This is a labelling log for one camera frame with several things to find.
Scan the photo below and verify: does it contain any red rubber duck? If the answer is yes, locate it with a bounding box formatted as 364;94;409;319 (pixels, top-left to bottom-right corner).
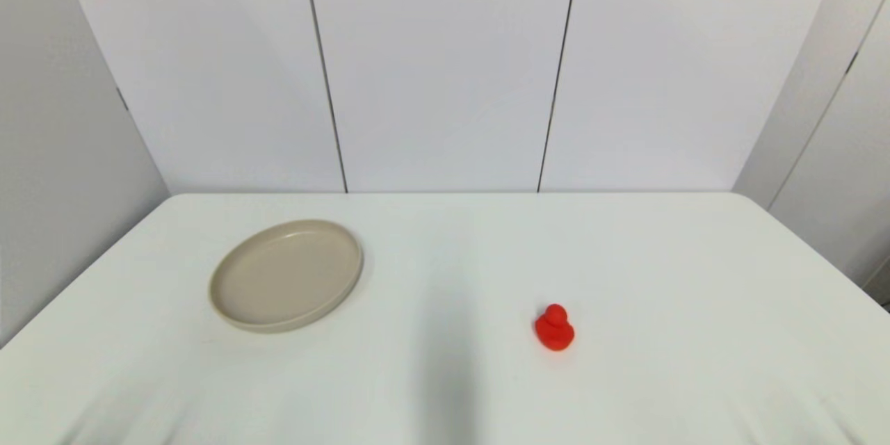
534;303;576;352

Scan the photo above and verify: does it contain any beige round plate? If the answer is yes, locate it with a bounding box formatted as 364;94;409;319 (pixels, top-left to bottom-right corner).
209;219;364;334

